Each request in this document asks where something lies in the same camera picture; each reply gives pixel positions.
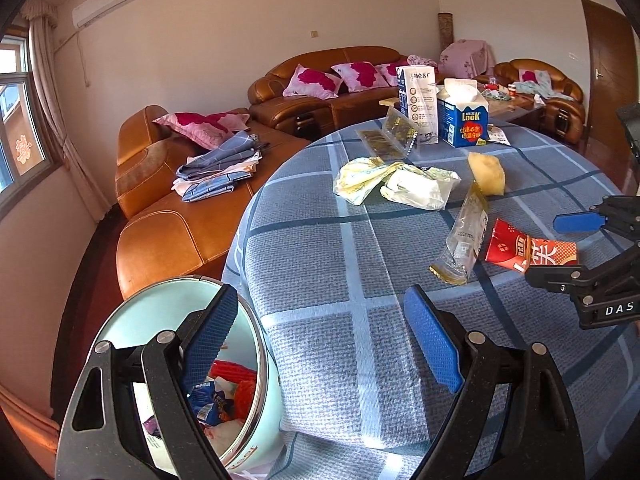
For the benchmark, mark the brown leather chaise sofa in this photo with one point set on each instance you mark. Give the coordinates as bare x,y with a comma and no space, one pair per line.
165,240

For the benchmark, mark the beige curtain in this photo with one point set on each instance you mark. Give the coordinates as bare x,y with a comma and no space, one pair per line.
60,110

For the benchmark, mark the clear gold edged wrapper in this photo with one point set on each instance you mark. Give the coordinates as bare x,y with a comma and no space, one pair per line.
462,240

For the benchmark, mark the red wrapper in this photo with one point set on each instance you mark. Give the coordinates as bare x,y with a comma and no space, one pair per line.
240,385

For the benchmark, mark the white crumpled plastic bag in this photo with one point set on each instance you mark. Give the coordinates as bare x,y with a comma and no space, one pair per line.
420,187

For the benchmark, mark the wooden coffee table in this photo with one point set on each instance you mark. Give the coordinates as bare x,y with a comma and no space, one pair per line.
515,105

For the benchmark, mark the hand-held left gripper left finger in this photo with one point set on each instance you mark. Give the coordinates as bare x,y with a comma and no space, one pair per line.
212,340

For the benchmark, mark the pale yellow plastic bag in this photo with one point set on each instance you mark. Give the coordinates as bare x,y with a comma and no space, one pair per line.
360,180

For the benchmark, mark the window with grey frame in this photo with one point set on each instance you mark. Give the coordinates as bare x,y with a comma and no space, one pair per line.
20,125

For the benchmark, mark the rolled straw mat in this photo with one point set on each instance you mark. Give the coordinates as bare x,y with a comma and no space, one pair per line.
446,35

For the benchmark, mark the brown leather long sofa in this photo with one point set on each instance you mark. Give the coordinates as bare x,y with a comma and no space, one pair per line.
310,60

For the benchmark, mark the red paper window decal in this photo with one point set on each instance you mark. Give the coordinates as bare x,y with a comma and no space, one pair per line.
23,149

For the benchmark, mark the light blue cloth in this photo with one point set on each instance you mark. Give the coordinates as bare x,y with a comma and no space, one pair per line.
542,89

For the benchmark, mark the small white packet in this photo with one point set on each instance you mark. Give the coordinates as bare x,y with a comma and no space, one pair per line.
499,136

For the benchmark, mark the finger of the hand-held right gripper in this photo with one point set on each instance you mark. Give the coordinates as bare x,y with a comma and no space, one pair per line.
580,222
555,275

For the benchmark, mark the pink floral pillow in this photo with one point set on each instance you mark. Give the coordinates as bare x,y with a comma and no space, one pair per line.
390,72
360,75
312,80
200,125

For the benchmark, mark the pink floral cloth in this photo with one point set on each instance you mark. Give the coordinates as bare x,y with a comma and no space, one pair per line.
422,61

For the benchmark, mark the brown leather armchair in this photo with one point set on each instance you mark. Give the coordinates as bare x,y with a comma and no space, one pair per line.
565,105

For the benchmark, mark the blue milk carton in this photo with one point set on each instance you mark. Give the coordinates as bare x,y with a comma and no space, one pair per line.
462,120

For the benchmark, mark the brown wooden door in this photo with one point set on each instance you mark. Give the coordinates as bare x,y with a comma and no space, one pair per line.
607,90

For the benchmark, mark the tall white drink carton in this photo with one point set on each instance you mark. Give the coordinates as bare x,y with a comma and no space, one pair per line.
420,105

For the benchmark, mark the white air conditioner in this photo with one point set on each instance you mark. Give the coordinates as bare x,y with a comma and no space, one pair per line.
107,2

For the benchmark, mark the blue snack wrapper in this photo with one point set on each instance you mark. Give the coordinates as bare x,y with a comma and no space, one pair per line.
210,400

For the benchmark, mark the red snack packet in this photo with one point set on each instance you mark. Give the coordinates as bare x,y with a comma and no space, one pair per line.
525,250

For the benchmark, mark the folded blue plaid bedding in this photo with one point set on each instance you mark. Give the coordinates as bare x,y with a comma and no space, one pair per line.
220,167

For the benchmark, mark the blue plaid tablecloth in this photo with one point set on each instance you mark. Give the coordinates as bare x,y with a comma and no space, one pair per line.
325,310

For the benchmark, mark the orange cloth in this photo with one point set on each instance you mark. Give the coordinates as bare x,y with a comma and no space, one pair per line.
25,425

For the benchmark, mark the light blue cartoon print bin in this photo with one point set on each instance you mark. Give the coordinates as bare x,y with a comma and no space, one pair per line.
135,305

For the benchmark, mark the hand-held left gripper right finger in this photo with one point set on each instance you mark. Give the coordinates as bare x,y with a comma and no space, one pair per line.
432,340

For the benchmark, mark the dark side table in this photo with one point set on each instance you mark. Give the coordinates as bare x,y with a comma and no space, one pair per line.
306,124

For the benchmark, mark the clear gold-print packet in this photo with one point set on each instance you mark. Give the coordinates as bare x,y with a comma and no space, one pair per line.
400,130

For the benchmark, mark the pink cloth covered furniture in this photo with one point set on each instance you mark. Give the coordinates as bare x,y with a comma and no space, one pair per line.
467,57

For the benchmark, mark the yellow sponge piece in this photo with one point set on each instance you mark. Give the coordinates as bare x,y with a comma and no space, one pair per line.
487,172

